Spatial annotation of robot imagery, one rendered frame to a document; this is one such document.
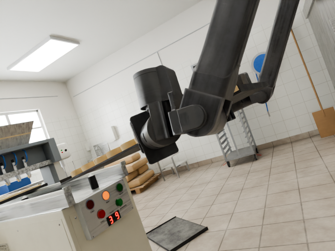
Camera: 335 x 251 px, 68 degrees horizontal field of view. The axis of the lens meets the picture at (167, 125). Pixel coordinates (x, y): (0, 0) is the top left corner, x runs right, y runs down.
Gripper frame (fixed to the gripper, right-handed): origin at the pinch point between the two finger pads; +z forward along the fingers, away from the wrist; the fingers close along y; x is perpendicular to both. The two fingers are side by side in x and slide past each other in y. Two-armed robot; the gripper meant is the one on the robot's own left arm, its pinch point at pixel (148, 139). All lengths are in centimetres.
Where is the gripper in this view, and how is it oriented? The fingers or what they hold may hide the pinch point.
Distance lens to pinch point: 57.7
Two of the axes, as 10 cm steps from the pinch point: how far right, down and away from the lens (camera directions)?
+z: -2.1, 1.5, 9.7
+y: 4.1, 9.1, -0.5
